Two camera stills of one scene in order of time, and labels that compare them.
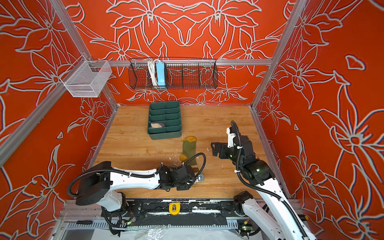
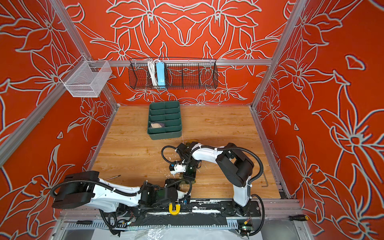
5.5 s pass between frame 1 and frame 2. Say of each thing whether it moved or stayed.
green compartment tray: stayed
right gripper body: moved
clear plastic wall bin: stayed
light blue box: stayed
